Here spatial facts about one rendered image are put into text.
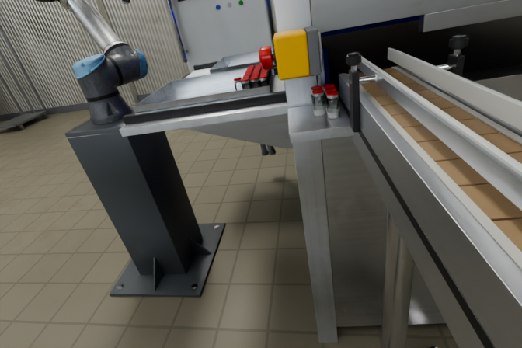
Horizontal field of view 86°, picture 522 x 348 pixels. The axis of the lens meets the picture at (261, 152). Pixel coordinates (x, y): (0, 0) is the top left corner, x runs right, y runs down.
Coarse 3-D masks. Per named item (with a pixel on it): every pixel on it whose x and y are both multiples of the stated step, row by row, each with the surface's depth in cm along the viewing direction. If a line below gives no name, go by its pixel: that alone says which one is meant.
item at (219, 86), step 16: (176, 80) 91; (192, 80) 91; (208, 80) 90; (224, 80) 90; (272, 80) 82; (160, 96) 83; (176, 96) 85; (192, 96) 82; (208, 96) 66; (224, 96) 66; (240, 96) 66
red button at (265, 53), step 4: (260, 48) 49; (264, 48) 48; (268, 48) 48; (260, 52) 48; (264, 52) 48; (268, 52) 48; (260, 56) 48; (264, 56) 48; (268, 56) 48; (272, 56) 49; (260, 60) 49; (264, 60) 48; (268, 60) 48; (272, 60) 50; (264, 64) 49; (268, 64) 49; (272, 64) 49; (264, 68) 50; (268, 68) 50; (272, 68) 50
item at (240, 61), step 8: (232, 56) 119; (240, 56) 119; (248, 56) 119; (256, 56) 119; (216, 64) 106; (224, 64) 120; (232, 64) 118; (240, 64) 96; (248, 64) 96; (256, 64) 96; (216, 72) 98
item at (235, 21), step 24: (192, 0) 143; (216, 0) 142; (240, 0) 140; (264, 0) 139; (192, 24) 148; (216, 24) 147; (240, 24) 145; (264, 24) 144; (192, 48) 154; (216, 48) 153; (240, 48) 151
